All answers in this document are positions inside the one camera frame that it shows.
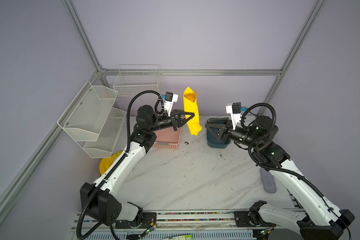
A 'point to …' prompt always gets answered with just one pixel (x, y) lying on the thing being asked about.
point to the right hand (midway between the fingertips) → (207, 123)
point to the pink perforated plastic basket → (167, 138)
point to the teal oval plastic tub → (212, 141)
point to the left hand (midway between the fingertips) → (193, 115)
